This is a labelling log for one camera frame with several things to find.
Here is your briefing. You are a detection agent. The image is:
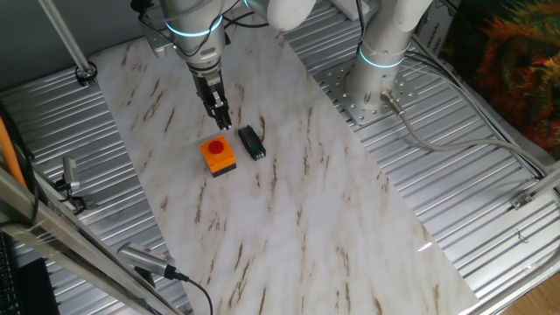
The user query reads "silver finned camera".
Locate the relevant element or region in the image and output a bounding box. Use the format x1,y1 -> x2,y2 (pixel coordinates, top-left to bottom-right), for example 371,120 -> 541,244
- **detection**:
116,241 -> 179,281

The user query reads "colourful orange green cloth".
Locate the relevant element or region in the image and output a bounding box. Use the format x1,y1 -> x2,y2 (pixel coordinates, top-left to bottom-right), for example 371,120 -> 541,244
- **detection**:
439,0 -> 560,161

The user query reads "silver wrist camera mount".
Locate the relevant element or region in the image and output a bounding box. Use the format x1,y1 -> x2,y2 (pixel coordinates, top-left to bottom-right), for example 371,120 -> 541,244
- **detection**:
140,21 -> 171,59

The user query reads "thick grey cable with connector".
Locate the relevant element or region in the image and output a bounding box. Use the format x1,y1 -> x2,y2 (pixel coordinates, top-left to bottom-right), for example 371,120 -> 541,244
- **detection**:
379,89 -> 559,174

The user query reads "black box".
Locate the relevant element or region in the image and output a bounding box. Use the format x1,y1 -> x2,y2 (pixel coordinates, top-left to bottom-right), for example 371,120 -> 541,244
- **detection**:
16,256 -> 61,315

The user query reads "black small camera stand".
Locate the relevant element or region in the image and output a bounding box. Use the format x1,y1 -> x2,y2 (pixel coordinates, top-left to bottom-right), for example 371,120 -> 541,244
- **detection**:
54,178 -> 98,216

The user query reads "white marble pattern sheet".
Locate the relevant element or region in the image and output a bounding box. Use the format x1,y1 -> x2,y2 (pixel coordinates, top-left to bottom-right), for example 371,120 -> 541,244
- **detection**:
89,17 -> 480,315

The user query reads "cardboard box with print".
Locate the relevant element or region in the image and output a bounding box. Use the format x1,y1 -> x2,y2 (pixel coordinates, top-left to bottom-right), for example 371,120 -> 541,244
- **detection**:
413,0 -> 459,56

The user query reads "small silver camera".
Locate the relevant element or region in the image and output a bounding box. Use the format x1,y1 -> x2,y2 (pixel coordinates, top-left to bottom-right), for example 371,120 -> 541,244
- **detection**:
60,156 -> 82,193

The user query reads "black camera cable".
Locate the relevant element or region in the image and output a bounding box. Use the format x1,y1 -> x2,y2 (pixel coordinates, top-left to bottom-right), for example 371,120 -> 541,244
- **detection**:
168,266 -> 214,315

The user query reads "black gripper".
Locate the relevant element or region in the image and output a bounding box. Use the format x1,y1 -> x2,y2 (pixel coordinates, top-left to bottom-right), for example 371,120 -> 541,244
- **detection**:
190,68 -> 234,132

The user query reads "thin aluminium pole with foot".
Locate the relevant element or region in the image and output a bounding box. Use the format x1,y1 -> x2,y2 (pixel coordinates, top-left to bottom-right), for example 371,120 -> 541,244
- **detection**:
37,0 -> 100,88

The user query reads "slim aluminium frame rail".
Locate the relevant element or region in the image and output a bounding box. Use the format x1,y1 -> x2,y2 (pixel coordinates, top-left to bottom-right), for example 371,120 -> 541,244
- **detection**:
523,164 -> 560,199

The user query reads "dark green hex key set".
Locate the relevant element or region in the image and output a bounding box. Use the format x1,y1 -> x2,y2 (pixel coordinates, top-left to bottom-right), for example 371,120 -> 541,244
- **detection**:
237,124 -> 267,162

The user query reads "black keyboard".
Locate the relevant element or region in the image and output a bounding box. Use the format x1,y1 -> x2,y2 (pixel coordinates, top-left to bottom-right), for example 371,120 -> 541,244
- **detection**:
0,231 -> 22,315

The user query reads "orange box with red button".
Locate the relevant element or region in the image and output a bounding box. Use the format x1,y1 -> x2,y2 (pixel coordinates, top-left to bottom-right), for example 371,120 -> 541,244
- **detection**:
199,135 -> 238,179

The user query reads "orange hose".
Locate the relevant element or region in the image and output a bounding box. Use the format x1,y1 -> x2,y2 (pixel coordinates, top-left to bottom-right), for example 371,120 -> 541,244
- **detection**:
0,115 -> 28,190

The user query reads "small metal corner bracket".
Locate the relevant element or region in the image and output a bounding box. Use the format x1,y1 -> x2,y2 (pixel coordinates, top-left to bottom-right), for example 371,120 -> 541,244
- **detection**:
510,192 -> 536,210

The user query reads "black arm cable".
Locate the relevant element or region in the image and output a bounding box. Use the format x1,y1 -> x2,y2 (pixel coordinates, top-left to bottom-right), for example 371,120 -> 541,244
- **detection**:
130,0 -> 246,60
222,10 -> 270,30

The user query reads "thin robot cable bundle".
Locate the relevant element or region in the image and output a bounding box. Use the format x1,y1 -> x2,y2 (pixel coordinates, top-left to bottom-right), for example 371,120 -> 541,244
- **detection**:
354,0 -> 550,179

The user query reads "perforated metal robot base plate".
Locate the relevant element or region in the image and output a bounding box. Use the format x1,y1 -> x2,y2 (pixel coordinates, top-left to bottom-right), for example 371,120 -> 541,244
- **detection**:
321,59 -> 419,128

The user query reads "aluminium frame beam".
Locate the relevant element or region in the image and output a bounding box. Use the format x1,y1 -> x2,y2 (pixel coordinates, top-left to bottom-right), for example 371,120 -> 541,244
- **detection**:
0,168 -> 185,315

